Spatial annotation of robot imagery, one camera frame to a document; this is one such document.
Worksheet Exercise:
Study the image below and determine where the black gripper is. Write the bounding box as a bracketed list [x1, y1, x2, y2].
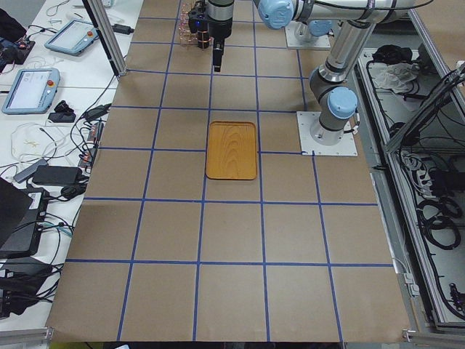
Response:
[206, 0, 233, 72]

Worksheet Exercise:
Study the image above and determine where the wooden tray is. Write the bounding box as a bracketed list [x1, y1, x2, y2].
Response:
[206, 121, 258, 180]

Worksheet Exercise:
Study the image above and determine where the upper teach pendant tablet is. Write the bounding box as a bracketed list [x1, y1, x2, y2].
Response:
[44, 20, 99, 56]

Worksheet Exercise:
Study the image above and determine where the teach pendant tablet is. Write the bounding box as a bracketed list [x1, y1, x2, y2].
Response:
[44, 20, 99, 56]
[1, 68, 60, 115]

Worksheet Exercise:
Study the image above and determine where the white crumpled cloth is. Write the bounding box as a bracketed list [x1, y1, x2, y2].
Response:
[373, 63, 420, 94]

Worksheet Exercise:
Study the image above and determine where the lower teach pendant tablet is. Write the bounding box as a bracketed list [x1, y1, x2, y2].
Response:
[1, 68, 60, 115]

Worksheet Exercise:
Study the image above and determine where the black power adapter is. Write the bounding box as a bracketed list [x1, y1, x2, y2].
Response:
[32, 165, 82, 186]

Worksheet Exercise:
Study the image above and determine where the black laptop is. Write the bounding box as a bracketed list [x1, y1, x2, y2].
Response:
[1, 179, 49, 259]

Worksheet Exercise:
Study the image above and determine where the copper wire bottle basket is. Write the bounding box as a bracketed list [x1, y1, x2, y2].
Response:
[178, 1, 211, 49]

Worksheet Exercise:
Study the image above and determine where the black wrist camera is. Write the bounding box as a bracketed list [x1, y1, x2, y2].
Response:
[187, 1, 208, 34]

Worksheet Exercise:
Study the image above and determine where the aluminium frame post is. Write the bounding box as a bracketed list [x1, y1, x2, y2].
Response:
[82, 0, 126, 79]

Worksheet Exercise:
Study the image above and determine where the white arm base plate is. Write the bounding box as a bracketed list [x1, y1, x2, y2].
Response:
[296, 111, 358, 157]

